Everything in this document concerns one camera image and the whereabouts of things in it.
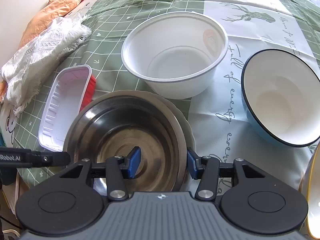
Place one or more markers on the red object beside tray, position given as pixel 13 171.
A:
pixel 89 91

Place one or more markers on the white rectangular plastic tray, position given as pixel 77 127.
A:
pixel 62 106

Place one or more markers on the green white deer tablecloth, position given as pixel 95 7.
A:
pixel 216 116

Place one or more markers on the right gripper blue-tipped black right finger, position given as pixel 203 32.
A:
pixel 206 170

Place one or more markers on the blue enamel bowl white inside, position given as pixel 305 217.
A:
pixel 280 94

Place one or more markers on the stainless steel bowl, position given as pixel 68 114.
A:
pixel 117 122

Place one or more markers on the yellow-rimmed white bowl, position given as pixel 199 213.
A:
pixel 309 187

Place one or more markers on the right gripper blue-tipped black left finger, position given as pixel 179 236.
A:
pixel 119 168

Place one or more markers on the white knitted cloth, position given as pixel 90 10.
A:
pixel 32 64

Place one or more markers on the orange cloth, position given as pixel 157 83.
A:
pixel 41 21

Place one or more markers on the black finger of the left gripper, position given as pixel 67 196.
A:
pixel 26 158

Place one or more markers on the white disposable round bowl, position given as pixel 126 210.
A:
pixel 176 53

